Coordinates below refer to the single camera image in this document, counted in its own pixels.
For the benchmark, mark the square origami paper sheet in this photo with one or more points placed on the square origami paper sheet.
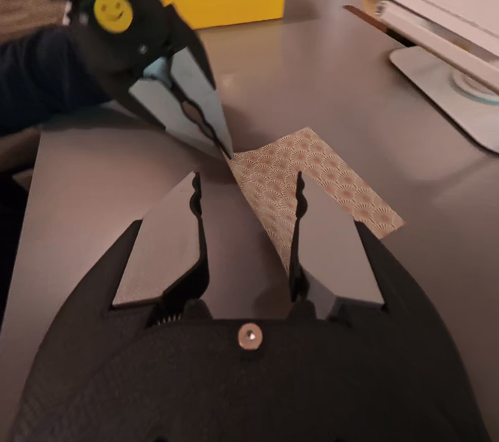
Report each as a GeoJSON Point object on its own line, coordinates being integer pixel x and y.
{"type": "Point", "coordinates": [273, 180]}

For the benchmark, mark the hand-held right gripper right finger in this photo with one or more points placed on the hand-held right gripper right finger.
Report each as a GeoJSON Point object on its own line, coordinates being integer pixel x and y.
{"type": "Point", "coordinates": [335, 254]}

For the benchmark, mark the thin brown stick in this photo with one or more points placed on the thin brown stick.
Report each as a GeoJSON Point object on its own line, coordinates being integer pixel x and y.
{"type": "Point", "coordinates": [366, 19]}

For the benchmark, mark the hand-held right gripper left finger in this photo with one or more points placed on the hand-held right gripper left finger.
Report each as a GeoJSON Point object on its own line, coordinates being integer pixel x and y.
{"type": "Point", "coordinates": [163, 254]}

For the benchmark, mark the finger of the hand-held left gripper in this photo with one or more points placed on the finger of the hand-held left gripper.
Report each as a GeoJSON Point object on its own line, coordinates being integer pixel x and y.
{"type": "Point", "coordinates": [167, 110]}
{"type": "Point", "coordinates": [199, 91]}

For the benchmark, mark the person's left forearm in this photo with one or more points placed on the person's left forearm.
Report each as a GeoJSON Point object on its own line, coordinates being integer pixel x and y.
{"type": "Point", "coordinates": [39, 75]}

